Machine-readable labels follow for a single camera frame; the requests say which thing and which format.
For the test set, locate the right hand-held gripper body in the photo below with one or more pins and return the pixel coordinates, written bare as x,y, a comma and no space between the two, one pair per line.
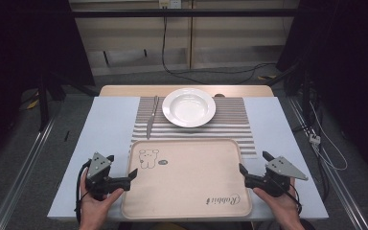
282,169

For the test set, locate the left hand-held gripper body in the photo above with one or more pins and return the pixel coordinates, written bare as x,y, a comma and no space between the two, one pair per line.
98,166

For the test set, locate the white power strip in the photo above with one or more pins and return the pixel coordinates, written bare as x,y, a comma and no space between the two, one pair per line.
314,138

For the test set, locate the black metal stand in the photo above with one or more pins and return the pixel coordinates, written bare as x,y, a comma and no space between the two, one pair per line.
43,105
305,96

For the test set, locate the person's dark clothing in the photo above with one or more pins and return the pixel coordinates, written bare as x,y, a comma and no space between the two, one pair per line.
204,226

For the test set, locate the white wall socket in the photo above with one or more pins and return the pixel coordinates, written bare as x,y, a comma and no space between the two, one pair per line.
170,3

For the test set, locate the striped placemat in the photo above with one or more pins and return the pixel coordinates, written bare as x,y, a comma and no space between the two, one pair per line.
231,121

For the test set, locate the black curtain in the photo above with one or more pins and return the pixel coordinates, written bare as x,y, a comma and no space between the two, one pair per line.
348,64
19,48

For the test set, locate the small brown round object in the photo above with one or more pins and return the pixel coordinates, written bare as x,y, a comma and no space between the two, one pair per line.
219,95

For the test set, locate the person's right hand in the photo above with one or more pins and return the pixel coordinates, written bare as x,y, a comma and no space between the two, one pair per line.
282,207

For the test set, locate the person's left hand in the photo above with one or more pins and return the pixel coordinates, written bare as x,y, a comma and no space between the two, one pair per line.
96,207

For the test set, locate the black horizontal bar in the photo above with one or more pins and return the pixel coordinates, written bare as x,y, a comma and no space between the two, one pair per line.
204,12

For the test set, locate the aluminium floor rail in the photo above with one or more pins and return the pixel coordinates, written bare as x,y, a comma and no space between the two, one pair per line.
337,179
22,174

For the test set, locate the yellow floor tape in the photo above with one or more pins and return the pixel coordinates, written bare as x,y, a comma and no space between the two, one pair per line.
266,77
33,104

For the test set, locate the beige tray with bear print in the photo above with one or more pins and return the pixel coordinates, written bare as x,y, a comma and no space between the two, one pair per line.
188,182

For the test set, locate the white deep plate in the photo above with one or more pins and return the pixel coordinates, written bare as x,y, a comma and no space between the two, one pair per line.
188,108

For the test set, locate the pale blue table sheet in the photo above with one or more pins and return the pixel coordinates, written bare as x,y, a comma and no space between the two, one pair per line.
108,127

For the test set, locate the beige shelf unit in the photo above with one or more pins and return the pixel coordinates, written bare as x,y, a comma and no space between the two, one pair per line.
236,41

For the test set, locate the silver table knife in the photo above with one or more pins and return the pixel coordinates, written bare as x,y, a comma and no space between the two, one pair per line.
150,123

